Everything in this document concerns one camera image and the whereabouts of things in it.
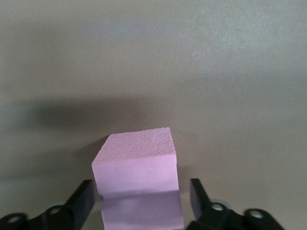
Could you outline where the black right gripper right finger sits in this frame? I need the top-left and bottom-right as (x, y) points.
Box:
(187, 178), (286, 230)

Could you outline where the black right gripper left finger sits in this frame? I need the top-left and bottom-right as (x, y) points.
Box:
(0, 179), (94, 230)

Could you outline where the pink foam cube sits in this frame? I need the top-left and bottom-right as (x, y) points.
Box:
(91, 126), (185, 230)

